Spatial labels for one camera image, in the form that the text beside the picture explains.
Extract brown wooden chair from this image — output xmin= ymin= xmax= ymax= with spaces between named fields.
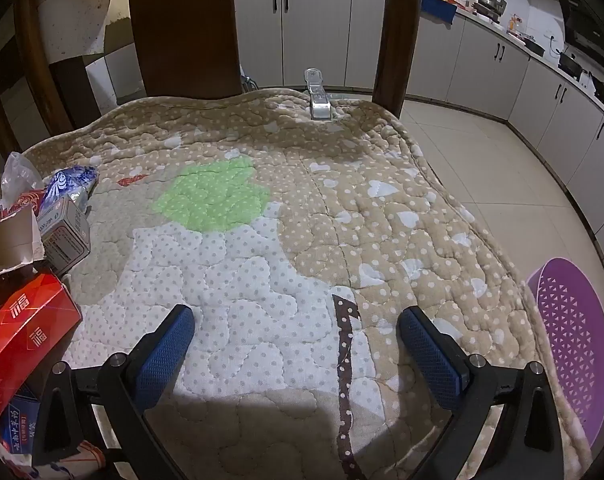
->
xmin=12 ymin=0 xmax=428 ymax=128

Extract quilted dotted patchwork blanket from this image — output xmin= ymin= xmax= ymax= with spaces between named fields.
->
xmin=0 ymin=87 xmax=583 ymax=480

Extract blue printed packet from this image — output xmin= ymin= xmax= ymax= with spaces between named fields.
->
xmin=0 ymin=385 xmax=43 ymax=456

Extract torn brown cardboard box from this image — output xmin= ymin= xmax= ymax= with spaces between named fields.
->
xmin=0 ymin=205 xmax=45 ymax=281

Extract cookware on stove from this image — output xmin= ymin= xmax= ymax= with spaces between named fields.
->
xmin=472 ymin=0 xmax=508 ymax=21

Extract plain red snack packet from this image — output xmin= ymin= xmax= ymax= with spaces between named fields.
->
xmin=0 ymin=270 xmax=83 ymax=436

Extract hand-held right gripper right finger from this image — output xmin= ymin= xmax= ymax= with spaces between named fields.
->
xmin=398 ymin=306 xmax=565 ymax=480

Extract black wok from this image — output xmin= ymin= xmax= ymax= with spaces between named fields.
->
xmin=557 ymin=50 xmax=583 ymax=78

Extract blue cloth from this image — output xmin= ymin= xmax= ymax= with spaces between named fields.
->
xmin=421 ymin=0 xmax=458 ymax=25

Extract clear plastic bag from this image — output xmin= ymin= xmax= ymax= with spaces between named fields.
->
xmin=0 ymin=151 xmax=43 ymax=221

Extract grey kitchen cabinets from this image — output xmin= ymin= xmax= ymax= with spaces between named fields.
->
xmin=232 ymin=0 xmax=604 ymax=221

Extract red snack bag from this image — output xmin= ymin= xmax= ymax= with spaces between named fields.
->
xmin=0 ymin=187 xmax=50 ymax=223

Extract white red printed wrapper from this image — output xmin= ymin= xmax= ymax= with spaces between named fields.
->
xmin=2 ymin=440 xmax=110 ymax=480

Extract black range hood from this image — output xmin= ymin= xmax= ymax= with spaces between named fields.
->
xmin=554 ymin=0 xmax=604 ymax=68

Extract blue white plastic wrapper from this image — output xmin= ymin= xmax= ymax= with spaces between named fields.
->
xmin=39 ymin=165 xmax=100 ymax=216

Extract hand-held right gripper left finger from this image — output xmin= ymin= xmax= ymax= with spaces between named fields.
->
xmin=32 ymin=304 xmax=195 ymax=480

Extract small grey cardboard box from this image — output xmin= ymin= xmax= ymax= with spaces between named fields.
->
xmin=36 ymin=195 xmax=92 ymax=276

